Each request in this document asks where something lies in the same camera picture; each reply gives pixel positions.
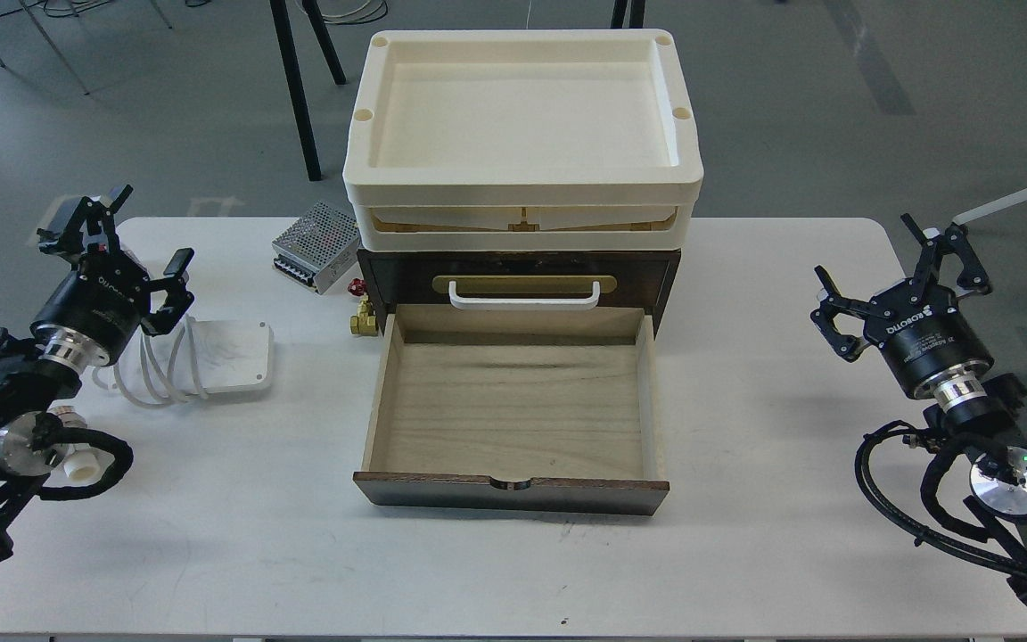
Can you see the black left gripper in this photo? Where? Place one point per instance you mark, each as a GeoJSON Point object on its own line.
{"type": "Point", "coordinates": [105, 295]}

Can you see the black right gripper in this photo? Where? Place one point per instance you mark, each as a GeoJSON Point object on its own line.
{"type": "Point", "coordinates": [925, 336]}

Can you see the white charger with cable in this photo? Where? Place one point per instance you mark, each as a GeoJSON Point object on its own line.
{"type": "Point", "coordinates": [198, 360]}

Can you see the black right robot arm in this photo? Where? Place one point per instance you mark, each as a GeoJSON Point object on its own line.
{"type": "Point", "coordinates": [975, 484]}

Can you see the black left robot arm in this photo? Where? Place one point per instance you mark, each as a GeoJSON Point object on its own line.
{"type": "Point", "coordinates": [33, 375]}

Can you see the dark wooden cabinet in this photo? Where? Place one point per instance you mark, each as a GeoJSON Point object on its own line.
{"type": "Point", "coordinates": [630, 279]}

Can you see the metal mesh power supply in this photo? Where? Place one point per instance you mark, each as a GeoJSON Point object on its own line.
{"type": "Point", "coordinates": [318, 248]}

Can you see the silver valve white fitting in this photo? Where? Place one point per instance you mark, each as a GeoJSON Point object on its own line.
{"type": "Point", "coordinates": [81, 465]}

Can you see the cream plastic tray top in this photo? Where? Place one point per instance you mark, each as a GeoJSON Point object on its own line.
{"type": "Point", "coordinates": [572, 140]}

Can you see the open wooden drawer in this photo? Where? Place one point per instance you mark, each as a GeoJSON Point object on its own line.
{"type": "Point", "coordinates": [539, 411]}

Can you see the brass valve red handle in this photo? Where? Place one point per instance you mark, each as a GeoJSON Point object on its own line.
{"type": "Point", "coordinates": [363, 323]}

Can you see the white drawer handle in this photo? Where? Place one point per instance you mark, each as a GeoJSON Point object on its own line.
{"type": "Point", "coordinates": [533, 304]}

